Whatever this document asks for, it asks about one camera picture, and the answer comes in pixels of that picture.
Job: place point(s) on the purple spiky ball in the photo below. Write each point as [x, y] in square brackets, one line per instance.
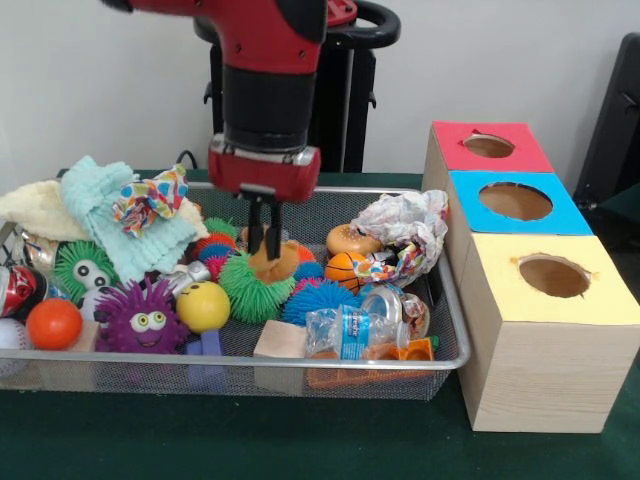
[140, 320]

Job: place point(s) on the large blue spiky ball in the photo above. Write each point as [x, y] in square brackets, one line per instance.
[320, 298]

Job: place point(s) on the purple building block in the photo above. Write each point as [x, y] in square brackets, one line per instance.
[205, 345]

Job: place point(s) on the polka dot patterned cloth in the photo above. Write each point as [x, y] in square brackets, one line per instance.
[150, 200]

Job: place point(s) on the green spiky ball with eyes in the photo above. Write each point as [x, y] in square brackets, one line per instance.
[82, 270]

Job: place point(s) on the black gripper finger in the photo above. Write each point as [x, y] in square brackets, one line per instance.
[274, 228]
[255, 222]

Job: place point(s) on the tan orange ball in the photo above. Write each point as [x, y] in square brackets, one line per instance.
[350, 238]

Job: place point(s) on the shallow clear mesh bin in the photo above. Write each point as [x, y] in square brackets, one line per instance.
[445, 340]

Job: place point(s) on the cream waffle cloth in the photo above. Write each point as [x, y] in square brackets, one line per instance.
[35, 208]

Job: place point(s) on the wooden box with three holes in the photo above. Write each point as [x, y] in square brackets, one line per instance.
[540, 330]

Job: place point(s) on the brown teddy bear toy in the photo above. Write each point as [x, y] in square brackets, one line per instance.
[285, 265]

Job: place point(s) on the orange basketball toy ball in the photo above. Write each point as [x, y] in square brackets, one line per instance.
[340, 270]

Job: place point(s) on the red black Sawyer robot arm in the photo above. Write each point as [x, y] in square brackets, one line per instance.
[265, 70]

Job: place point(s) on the crushed clear plastic bottle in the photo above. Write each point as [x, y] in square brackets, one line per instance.
[350, 332]

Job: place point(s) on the plain wooden block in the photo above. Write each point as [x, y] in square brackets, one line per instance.
[280, 340]

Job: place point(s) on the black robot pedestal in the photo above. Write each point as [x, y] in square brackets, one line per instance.
[345, 100]

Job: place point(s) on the dark green table cloth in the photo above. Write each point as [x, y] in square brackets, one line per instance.
[300, 450]

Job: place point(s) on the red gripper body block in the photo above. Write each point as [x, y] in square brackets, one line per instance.
[262, 172]

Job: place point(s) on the light blue knitted cloth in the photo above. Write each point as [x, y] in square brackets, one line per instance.
[90, 200]

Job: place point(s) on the black panel on stand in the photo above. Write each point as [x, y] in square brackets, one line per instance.
[615, 130]

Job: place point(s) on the yellow smiley ball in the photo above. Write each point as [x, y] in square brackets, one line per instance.
[203, 306]

